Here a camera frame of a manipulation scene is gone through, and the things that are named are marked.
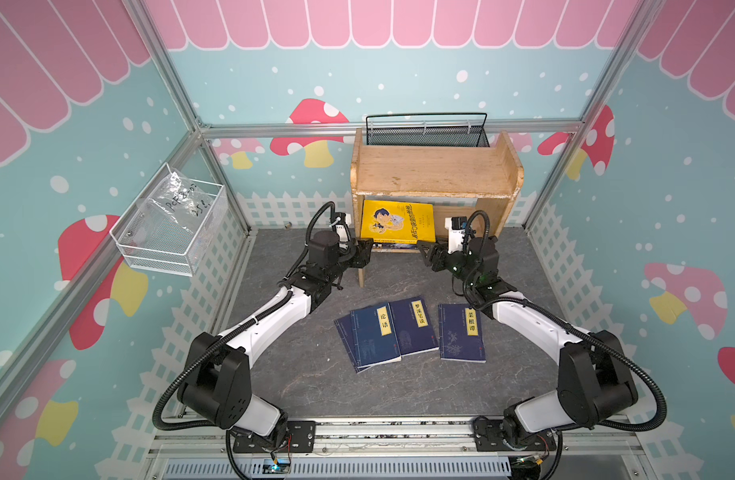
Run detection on black deer antler book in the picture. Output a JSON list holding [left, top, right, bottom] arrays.
[[373, 241, 435, 252]]

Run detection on yellow cartoon book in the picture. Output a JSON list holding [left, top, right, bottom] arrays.
[[361, 200, 437, 245]]

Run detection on dark blue book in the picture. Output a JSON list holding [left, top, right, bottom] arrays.
[[335, 302, 401, 373], [439, 304, 487, 363], [389, 297, 439, 356]]

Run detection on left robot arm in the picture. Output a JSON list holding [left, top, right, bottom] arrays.
[[152, 230, 373, 450]]

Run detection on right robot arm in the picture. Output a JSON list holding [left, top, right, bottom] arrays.
[[419, 237, 667, 450]]

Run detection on wooden two-tier bookshelf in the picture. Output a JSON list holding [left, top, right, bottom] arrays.
[[350, 128, 525, 289]]

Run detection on clear plastic bag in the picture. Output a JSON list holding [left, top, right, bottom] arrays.
[[147, 170, 214, 234]]

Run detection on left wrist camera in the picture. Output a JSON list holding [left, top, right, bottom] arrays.
[[331, 212, 353, 245]]

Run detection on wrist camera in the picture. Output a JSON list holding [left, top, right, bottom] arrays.
[[445, 216, 469, 254], [331, 212, 353, 245]]

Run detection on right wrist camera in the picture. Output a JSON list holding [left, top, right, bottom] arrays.
[[445, 216, 469, 254]]

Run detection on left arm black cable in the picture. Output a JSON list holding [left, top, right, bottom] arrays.
[[150, 200, 339, 433]]

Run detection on black wire mesh basket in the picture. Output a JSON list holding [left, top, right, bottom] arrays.
[[364, 112, 491, 148]]

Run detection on white wire mesh basket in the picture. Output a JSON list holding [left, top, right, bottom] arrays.
[[110, 164, 229, 277]]

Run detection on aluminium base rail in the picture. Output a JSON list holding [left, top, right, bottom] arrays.
[[138, 416, 657, 479]]

